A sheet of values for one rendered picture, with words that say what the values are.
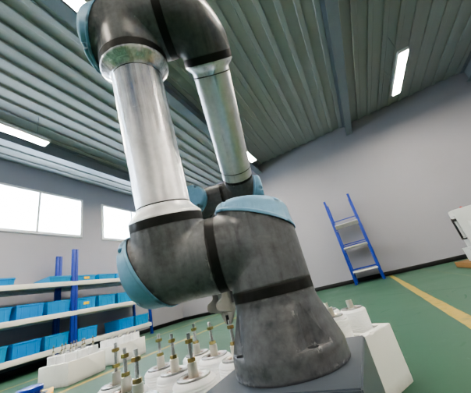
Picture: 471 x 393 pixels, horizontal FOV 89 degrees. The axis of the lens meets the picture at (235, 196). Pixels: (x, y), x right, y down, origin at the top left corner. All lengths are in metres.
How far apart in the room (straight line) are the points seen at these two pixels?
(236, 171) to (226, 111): 0.14
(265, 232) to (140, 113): 0.26
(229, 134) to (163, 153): 0.19
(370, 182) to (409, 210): 1.04
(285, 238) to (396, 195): 6.62
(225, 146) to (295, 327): 0.38
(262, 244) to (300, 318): 0.10
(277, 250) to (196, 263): 0.11
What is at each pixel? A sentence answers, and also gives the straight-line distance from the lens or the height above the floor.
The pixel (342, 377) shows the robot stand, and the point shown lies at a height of 0.30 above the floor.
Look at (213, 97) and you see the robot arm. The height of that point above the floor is 0.77.
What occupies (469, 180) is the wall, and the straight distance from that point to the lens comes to 7.26.
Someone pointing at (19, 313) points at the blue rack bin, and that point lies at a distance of 5.39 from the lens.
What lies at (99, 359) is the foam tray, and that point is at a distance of 3.22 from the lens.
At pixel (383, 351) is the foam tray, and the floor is 0.12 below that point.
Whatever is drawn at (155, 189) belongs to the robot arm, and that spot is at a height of 0.57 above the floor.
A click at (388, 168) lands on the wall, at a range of 7.11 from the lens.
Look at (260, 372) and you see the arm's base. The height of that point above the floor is 0.31.
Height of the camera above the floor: 0.40
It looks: 22 degrees up
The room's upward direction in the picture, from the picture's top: 14 degrees counter-clockwise
